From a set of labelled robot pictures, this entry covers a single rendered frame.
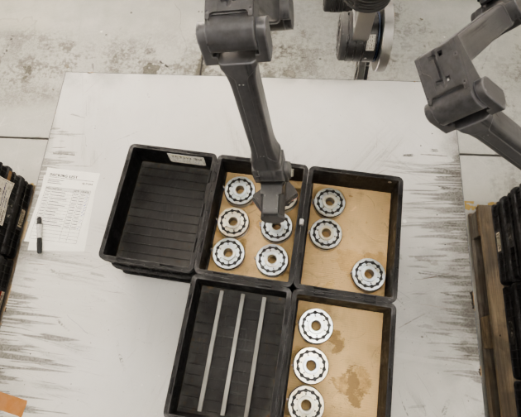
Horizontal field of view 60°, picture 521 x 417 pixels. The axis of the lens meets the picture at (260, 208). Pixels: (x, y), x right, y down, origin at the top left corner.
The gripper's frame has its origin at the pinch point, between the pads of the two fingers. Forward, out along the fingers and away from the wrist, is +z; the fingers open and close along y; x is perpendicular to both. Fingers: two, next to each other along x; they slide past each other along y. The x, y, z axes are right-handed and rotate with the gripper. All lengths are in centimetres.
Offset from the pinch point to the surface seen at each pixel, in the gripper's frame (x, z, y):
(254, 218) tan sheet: 7.5, 23.6, -3.4
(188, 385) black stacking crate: -24, 23, -49
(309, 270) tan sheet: -17.0, 23.4, 1.1
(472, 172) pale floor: -14, 107, 120
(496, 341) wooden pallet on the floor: -81, 92, 61
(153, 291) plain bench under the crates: 10, 37, -45
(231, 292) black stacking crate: -8.4, 23.6, -23.2
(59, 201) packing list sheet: 60, 37, -57
